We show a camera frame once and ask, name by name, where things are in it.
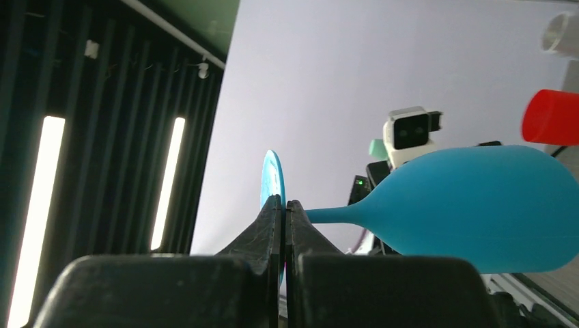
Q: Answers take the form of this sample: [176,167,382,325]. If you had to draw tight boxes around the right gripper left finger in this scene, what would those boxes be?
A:
[34,195,283,327]

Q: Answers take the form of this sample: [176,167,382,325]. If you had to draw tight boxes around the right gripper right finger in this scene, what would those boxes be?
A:
[285,201,500,327]

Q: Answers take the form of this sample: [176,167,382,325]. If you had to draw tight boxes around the blue wine glass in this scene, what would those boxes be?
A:
[259,145,579,286]

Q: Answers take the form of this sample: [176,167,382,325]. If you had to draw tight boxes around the red wine glass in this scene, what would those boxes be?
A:
[521,89,578,146]

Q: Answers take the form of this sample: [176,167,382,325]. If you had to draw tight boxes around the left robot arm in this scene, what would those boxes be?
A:
[348,139,436,256]

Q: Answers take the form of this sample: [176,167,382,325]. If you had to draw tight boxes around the mint green cup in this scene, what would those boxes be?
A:
[368,139,389,161]

